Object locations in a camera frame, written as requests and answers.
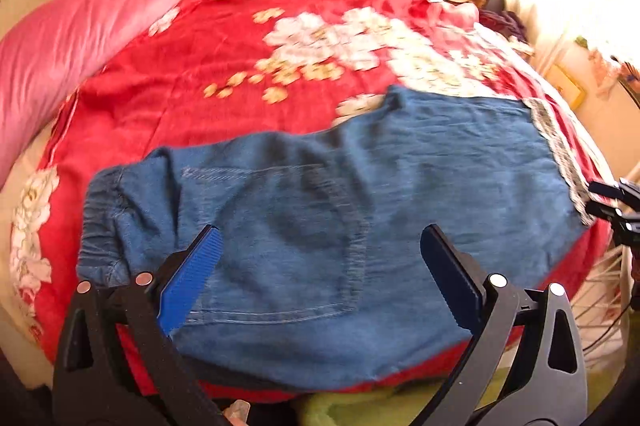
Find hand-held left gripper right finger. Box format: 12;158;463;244
415;223;589;426

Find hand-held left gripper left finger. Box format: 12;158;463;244
52;225;231;426

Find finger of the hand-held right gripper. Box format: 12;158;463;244
585;202;640;233
588;178;640;207

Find blue denim pants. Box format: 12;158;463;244
77;86;593;392

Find red floral blanket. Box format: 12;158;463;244
10;0;616;402

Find white wire rack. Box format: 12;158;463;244
575;251;632;357

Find purple cloth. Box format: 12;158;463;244
480;8;528;44

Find green fleece blanket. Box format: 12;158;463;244
300;366;506;426

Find pink quilt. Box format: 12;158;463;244
0;0;249;187

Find yellow box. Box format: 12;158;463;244
547;63;586;109

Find floral patterned cloth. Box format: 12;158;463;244
587;48;640;99

